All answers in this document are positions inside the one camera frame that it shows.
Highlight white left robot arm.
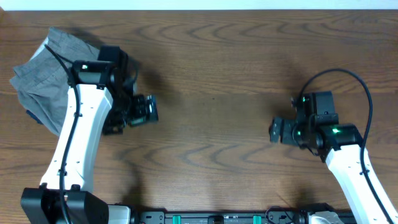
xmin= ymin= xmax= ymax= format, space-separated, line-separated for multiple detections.
xmin=21 ymin=60 xmax=159 ymax=223

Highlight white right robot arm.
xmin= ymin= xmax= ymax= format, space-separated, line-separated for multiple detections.
xmin=269 ymin=114 xmax=397 ymax=223

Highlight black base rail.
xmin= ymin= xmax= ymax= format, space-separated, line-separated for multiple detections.
xmin=136 ymin=203 xmax=357 ymax=224

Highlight grey shorts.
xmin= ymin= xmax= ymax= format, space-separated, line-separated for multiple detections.
xmin=10 ymin=27 xmax=99 ymax=136

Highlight folded navy blue garment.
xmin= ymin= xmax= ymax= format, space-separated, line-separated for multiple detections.
xmin=25 ymin=110 xmax=43 ymax=125

